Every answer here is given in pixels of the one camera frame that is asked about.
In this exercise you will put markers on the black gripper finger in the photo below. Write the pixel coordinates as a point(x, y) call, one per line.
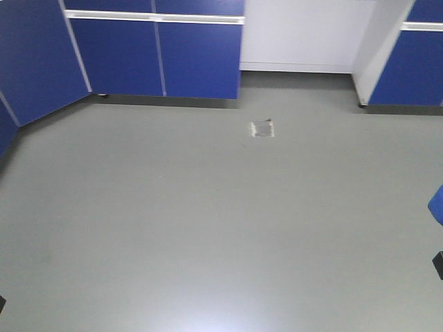
point(2, 303)
point(438, 264)

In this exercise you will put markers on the blue microfiber cloth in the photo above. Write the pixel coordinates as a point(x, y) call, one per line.
point(435, 205)

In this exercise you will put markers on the blue right cabinet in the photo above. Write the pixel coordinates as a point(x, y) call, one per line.
point(399, 62)

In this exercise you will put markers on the metal floor outlet plate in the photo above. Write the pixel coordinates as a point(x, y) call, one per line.
point(262, 128)

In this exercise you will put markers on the blue corner cabinet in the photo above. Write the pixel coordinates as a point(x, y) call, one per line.
point(40, 70)

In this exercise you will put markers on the blue double door cabinet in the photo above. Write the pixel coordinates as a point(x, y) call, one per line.
point(176, 49)

